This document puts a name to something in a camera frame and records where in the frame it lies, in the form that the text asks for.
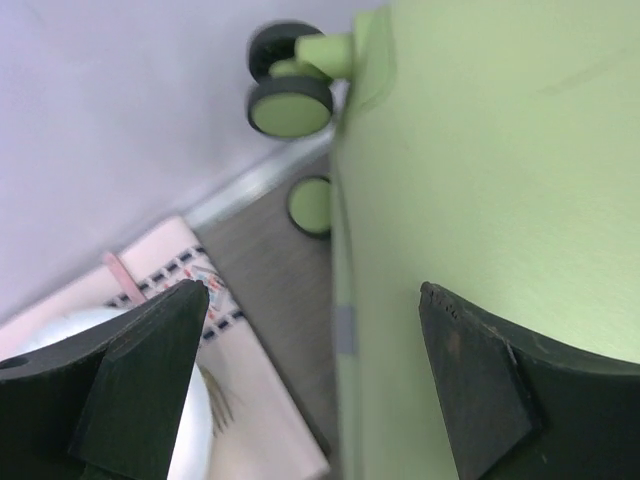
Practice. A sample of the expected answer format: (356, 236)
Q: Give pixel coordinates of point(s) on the aluminium frame rail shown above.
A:
(259, 180)

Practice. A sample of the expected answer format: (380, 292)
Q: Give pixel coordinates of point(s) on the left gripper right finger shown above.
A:
(519, 405)

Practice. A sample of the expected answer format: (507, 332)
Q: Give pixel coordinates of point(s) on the green hard-shell suitcase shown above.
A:
(489, 147)

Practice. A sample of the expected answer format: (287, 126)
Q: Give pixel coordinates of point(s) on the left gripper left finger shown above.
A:
(105, 403)

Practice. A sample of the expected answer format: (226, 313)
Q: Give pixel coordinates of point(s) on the patterned cloth placemat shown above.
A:
(258, 431)

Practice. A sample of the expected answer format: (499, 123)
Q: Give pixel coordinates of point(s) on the white paper plate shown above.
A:
(190, 458)

